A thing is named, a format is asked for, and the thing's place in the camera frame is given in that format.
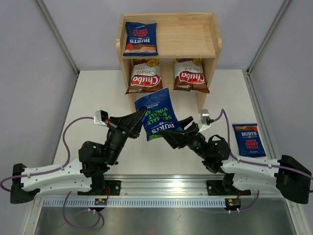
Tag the white slotted cable duct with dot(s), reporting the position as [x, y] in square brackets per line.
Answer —
[136, 202]

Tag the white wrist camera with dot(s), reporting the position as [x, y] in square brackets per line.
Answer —
[100, 117]
[205, 120]

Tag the blue Burts spicy chilli bag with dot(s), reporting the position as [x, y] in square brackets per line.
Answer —
[248, 140]

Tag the wooden two-tier shelf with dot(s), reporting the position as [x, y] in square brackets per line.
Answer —
[178, 35]

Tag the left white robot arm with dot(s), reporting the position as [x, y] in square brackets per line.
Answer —
[84, 174]

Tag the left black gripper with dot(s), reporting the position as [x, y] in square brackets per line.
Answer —
[128, 126]

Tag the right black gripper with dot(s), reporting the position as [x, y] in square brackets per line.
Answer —
[177, 138]

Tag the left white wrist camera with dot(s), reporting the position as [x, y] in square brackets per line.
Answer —
[100, 117]

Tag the aluminium mounting rail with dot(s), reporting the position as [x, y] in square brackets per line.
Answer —
[149, 185]

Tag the blue Burts sea salt bag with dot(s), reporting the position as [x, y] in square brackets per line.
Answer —
[159, 113]

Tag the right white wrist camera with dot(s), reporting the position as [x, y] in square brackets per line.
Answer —
[205, 120]

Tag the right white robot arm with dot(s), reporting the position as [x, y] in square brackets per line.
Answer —
[285, 176]

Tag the Chuba cassava chips bag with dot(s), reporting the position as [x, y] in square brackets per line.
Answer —
[145, 77]
[189, 75]

